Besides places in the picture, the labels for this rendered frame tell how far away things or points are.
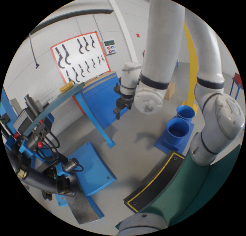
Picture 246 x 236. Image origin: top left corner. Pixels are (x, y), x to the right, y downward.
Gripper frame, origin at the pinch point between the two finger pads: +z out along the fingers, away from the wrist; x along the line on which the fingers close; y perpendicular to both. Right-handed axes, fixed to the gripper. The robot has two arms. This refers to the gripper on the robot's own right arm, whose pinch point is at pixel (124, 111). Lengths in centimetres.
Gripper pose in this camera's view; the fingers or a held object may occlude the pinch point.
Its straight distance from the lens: 56.8
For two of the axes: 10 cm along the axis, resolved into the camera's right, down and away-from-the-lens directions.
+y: 7.6, 5.4, -3.6
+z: -1.1, 6.5, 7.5
